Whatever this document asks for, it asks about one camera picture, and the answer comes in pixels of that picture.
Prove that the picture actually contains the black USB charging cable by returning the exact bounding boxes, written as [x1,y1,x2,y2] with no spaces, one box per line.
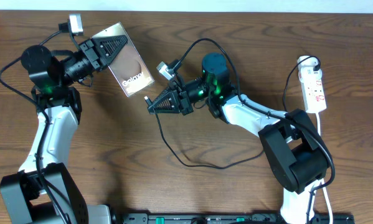
[144,55,321,170]

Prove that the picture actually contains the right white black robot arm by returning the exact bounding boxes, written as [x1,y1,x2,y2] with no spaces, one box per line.
[146,53,334,223]

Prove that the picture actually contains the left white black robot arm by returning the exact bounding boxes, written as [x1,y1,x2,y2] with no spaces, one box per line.
[0,35,128,223]

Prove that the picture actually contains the white power strip red switches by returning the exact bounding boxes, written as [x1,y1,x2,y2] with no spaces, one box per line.
[297,55,327,113]

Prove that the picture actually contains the left black camera cable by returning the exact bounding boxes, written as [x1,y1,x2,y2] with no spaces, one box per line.
[0,22,75,224]

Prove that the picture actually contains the black camera cable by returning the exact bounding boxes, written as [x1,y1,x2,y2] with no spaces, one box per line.
[0,22,75,224]
[173,37,336,224]

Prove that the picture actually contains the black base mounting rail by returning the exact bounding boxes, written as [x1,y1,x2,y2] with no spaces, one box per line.
[120,212,355,224]

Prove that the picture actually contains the white power strip cord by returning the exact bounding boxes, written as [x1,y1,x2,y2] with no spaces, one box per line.
[315,112,334,224]

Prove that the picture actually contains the right black camera cable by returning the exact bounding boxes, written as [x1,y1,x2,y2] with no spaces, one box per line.
[173,37,336,224]

